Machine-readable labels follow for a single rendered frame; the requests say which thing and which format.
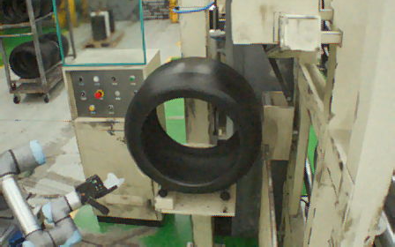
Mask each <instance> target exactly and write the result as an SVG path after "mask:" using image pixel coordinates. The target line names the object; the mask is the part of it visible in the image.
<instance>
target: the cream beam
mask: <svg viewBox="0 0 395 247"><path fill-rule="evenodd" d="M320 2H321V1H320V0H232V3H231V12H232V37H231V38H232V40H233V43H234V44H252V45H278V44H279V36H280V33H279V25H280V20H281V19H283V18H284V17H285V16H286V15H287V14H292V15H319V12H320Z"/></svg>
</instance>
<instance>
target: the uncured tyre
mask: <svg viewBox="0 0 395 247"><path fill-rule="evenodd" d="M178 98H194V99H198V100H201V101H207V102H209V103H210V104H213V105H214V106H215V107H218V108H219V109H221V110H222V111H223V112H224V113H226V114H227V116H229V117H230V119H231V120H232V122H233V124H234V125H235V128H236V130H235V133H233V135H232V136H230V137H229V139H227V140H226V141H225V142H223V143H221V144H220V145H216V146H213V147H209V148H193V147H189V146H184V145H183V144H180V142H176V141H175V140H174V139H172V138H171V137H169V136H168V134H167V133H166V132H165V131H164V129H163V128H162V125H161V124H160V119H159V118H158V115H157V109H156V107H158V106H160V104H162V103H164V102H166V101H171V100H173V99H178ZM262 135H263V128H262V121H261V113H260V105H259V102H258V100H257V96H256V94H255V91H254V90H253V89H252V87H251V85H250V84H249V82H248V81H247V80H246V79H245V78H244V77H243V76H242V75H241V73H239V72H237V71H236V70H235V69H233V68H232V67H229V65H227V64H224V63H222V62H221V61H217V60H214V59H212V58H206V57H201V56H189V57H184V58H177V59H175V60H172V61H168V62H167V63H165V64H163V65H161V66H160V67H157V69H156V70H154V71H153V72H151V73H150V74H149V76H148V77H147V78H146V79H145V81H143V84H141V86H140V88H139V89H138V90H137V91H136V92H135V94H134V95H133V96H132V99H131V100H130V104H129V105H128V107H127V111H126V114H125V117H124V140H125V143H126V146H127V147H128V151H129V153H130V157H131V158H132V159H133V161H134V162H135V163H136V165H137V166H138V168H140V169H141V170H142V171H143V173H145V174H146V175H147V176H148V177H150V179H151V180H153V181H154V182H156V183H158V184H159V185H162V186H164V187H165V188H169V189H170V190H172V191H178V192H181V193H190V194H204V193H214V192H216V191H222V190H224V189H225V188H228V187H230V186H231V185H234V184H235V183H237V182H239V180H241V179H242V178H243V177H244V176H245V175H246V174H248V171H250V169H251V168H252V166H253V164H254V163H255V161H256V158H257V157H258V155H259V151H260V148H261V145H262Z"/></svg>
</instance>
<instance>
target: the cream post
mask: <svg viewBox="0 0 395 247"><path fill-rule="evenodd" d="M208 3H209V0H178V4H179V11H185V10H197V9H200V8H203V7H206V6H207V5H208ZM179 26H180V35H181V58H184V57H189V56H201V57H206V58H211V52H210V26H209V7H208V9H206V10H203V11H194V12H187V13H179ZM183 102H184V114H185V137H186V144H199V145H212V104H210V103H209V102H207V101H201V100H198V99H194V98H183ZM191 220H192V243H193V247H214V244H215V242H214V216H213V215H206V214H192V215H191Z"/></svg>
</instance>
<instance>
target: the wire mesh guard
mask: <svg viewBox="0 0 395 247"><path fill-rule="evenodd" d="M268 215H269V216H268ZM258 230H259V236H258V233H257V247H278V242H277V231H276V221H275V210H274V199H273V188H272V172H271V162H270V155H269V144H265V160H263V167H262V182H261V195H260V208H259V216H258V224H257V232H258Z"/></svg>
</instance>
